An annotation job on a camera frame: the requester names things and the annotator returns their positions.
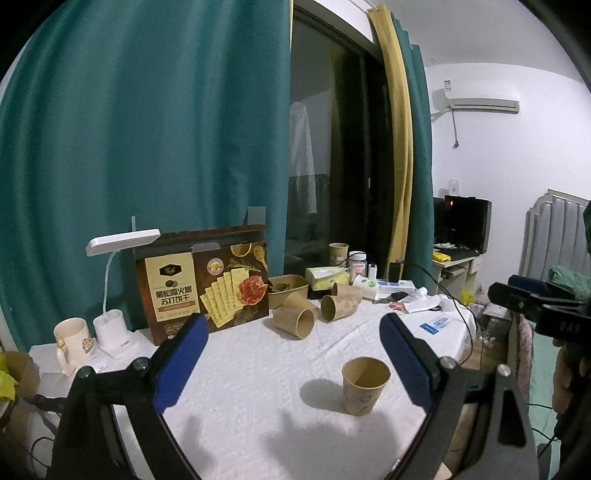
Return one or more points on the white ribbed panel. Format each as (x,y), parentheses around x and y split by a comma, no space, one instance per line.
(554,230)

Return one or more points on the pink cloth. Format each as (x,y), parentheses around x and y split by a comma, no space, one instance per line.
(521,350)

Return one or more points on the blue white card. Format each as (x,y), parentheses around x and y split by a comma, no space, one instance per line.
(435,325)

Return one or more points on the dark glass sliding door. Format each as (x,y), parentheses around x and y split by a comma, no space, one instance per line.
(351,161)

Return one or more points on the narrow teal curtain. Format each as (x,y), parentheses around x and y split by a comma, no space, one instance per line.
(422,184)

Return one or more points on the white hanging garment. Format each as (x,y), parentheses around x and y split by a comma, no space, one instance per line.
(302,157)

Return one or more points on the white wall socket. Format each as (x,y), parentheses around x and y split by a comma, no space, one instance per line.
(454,187)

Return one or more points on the person's right hand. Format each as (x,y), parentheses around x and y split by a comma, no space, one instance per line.
(564,381)

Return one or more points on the white lidded jar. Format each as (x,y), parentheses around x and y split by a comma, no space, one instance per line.
(358,265)

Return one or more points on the white computer desk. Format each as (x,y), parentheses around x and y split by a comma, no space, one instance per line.
(461,272)

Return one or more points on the yellow floor bag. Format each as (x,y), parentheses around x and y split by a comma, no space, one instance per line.
(467,295)

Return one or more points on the black computer monitor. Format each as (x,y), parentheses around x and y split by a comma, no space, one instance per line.
(461,221)

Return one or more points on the black keyboard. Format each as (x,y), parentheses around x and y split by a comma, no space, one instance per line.
(461,254)

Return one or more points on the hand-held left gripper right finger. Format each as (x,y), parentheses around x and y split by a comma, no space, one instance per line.
(408,364)

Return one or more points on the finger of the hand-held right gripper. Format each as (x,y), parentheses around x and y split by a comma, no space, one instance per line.
(527,281)
(512,300)

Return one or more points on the small black box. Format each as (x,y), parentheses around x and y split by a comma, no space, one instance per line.
(394,270)

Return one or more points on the white ceramic mug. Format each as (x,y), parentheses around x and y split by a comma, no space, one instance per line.
(74,339)

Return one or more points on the kraft paper bowl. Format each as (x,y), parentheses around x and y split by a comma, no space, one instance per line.
(287,290)

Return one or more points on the white papers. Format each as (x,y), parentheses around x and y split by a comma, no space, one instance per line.
(422,301)

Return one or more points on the cardboard box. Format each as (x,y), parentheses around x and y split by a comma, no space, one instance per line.
(21,374)

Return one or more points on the white tablecloth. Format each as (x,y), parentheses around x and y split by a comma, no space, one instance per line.
(258,383)

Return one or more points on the yellow packet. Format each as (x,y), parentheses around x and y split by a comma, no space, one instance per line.
(441,256)

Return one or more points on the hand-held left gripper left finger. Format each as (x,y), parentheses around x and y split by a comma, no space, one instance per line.
(181,362)

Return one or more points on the red black small tool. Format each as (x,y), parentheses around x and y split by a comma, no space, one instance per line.
(392,299)

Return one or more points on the small white bottle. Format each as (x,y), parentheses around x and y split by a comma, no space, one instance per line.
(372,272)

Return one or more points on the green cloth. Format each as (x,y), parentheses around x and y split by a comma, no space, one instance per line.
(570,278)

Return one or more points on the wide teal curtain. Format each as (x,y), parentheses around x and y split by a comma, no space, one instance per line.
(138,138)

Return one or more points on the yellow curtain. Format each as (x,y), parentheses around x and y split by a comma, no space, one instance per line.
(397,138)

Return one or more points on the blue white flat box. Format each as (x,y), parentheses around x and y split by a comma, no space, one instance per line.
(396,285)

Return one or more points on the green yellow tissue box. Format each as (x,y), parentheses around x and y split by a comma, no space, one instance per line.
(328,278)

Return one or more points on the white air conditioner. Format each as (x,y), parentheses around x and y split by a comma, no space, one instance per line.
(480,104)

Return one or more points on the white desk lamp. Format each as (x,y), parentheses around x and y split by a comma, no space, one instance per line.
(122,240)

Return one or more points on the yellow plastic bag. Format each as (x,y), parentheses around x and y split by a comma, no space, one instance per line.
(7,381)

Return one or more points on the brown paper cup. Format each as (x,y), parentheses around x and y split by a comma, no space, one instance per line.
(364,387)
(295,324)
(338,254)
(339,308)
(350,290)
(302,302)

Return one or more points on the brown cracker box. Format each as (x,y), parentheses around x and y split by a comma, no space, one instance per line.
(203,281)

